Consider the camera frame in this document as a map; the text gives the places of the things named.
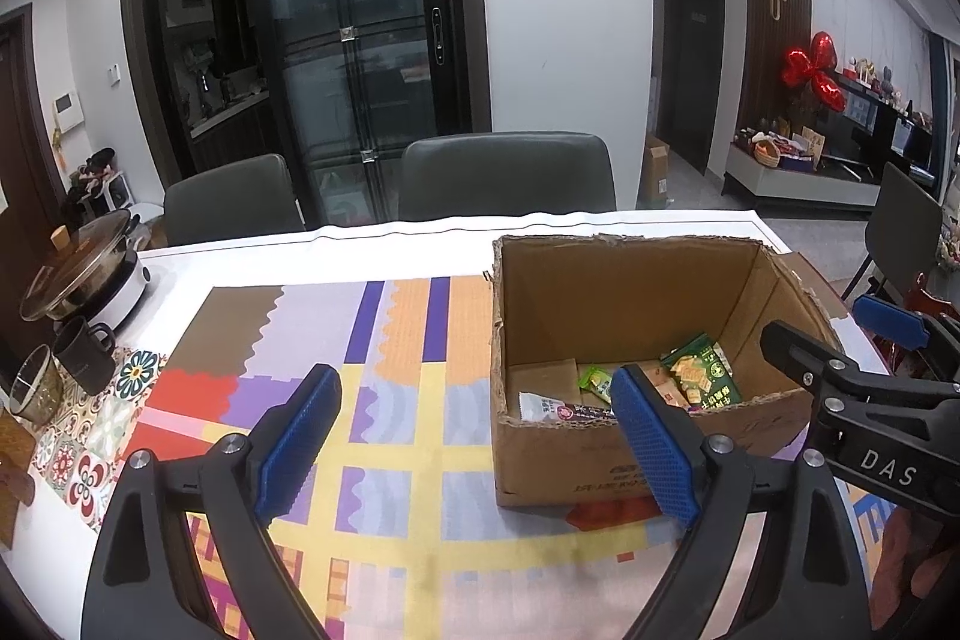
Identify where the green cracker bag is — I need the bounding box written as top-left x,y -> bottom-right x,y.
661,333 -> 742,409

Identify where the white red snack packet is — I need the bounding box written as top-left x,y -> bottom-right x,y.
517,392 -> 615,424

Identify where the green candy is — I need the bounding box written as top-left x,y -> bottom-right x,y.
578,365 -> 613,406

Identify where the person's right hand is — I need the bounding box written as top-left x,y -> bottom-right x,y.
869,507 -> 958,630

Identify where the red wooden chair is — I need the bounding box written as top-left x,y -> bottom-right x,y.
905,273 -> 958,381

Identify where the grey chair right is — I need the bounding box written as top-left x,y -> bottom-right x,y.
841,163 -> 942,301

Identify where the floral tile placemat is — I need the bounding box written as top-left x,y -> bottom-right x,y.
23,346 -> 167,533

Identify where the white low side cabinet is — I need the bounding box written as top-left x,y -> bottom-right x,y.
721,146 -> 880,218

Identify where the floor cardboard box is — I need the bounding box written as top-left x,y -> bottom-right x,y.
638,135 -> 669,206

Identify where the black mug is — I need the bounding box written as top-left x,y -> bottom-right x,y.
52,317 -> 116,396

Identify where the colourful patterned table mat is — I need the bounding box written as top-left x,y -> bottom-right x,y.
96,248 -> 902,640

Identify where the brown cardboard box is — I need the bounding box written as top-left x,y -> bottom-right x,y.
490,236 -> 841,509

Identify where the red heart balloon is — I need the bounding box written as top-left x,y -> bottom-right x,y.
781,31 -> 846,112

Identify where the electric hot pot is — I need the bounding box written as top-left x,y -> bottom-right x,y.
20,209 -> 151,330

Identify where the grey dining chair centre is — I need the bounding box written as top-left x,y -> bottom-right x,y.
398,131 -> 617,221

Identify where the grey dining chair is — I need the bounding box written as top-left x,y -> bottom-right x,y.
398,131 -> 617,221
163,152 -> 306,247

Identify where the grey dining chair left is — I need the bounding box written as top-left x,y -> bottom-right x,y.
163,152 -> 306,247

